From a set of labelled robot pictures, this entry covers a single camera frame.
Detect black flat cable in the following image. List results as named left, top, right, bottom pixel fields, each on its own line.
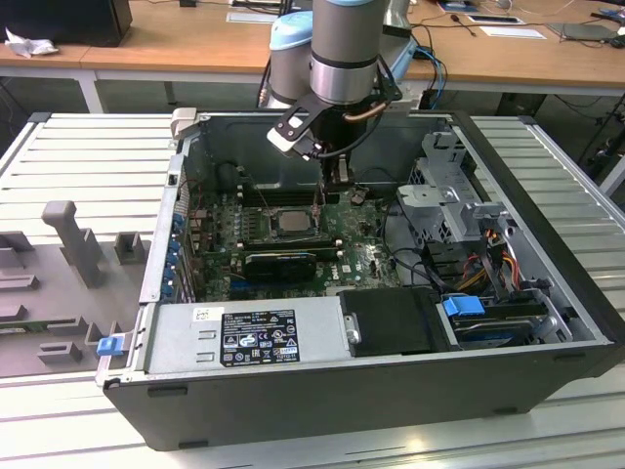
left=480, top=229, right=514, bottom=304

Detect silver desk cable strip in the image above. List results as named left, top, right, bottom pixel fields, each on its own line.
left=226, top=10, right=280, bottom=24

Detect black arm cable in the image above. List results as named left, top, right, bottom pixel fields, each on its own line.
left=310, top=61, right=396, bottom=161

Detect grey metal drive cage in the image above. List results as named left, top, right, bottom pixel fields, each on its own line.
left=394, top=129, right=521, bottom=245

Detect silver CPU with green edge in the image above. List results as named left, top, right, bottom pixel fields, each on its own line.
left=276, top=209, right=314, bottom=233

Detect silver power supply with label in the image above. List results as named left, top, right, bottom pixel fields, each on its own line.
left=141, top=295, right=346, bottom=375

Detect crumpled white paper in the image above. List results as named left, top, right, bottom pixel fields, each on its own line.
left=3, top=26, right=61, bottom=60

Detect green motherboard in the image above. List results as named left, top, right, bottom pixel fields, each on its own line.
left=187, top=188, right=406, bottom=302

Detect white camera on black bracket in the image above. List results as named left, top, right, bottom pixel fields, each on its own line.
left=266, top=94, right=327, bottom=161

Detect hard disk in blue carrier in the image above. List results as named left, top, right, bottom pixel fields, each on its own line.
left=440, top=292, right=538, bottom=352

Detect metal disk bay frame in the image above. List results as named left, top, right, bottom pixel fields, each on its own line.
left=480, top=204, right=577, bottom=346

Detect grey parts rack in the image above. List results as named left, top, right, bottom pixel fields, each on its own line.
left=0, top=199, right=152, bottom=377

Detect thick black cable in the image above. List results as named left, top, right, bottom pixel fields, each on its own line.
left=382, top=192, right=443, bottom=290

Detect orange and yellow power wires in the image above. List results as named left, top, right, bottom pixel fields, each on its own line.
left=458, top=243, right=521, bottom=289

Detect black computer box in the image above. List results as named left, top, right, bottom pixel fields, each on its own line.
left=0, top=0, right=134, bottom=49

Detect blue book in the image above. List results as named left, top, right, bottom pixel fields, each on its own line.
left=437, top=0, right=482, bottom=14

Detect grey flat pad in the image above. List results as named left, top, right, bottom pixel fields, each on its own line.
left=546, top=20, right=622, bottom=44

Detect black and grey PC case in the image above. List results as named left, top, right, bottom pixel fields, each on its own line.
left=95, top=107, right=625, bottom=453

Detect black plastic shroud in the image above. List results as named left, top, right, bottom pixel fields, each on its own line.
left=338, top=286, right=448, bottom=358

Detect wooden desk with white legs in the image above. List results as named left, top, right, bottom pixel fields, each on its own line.
left=380, top=0, right=625, bottom=99
left=0, top=0, right=274, bottom=116

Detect grey case latch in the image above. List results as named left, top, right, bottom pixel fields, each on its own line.
left=170, top=107, right=199, bottom=141

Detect black graphics card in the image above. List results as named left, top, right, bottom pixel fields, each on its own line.
left=242, top=250, right=317, bottom=283

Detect white paper sheet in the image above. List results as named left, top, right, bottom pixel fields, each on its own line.
left=479, top=23, right=547, bottom=41

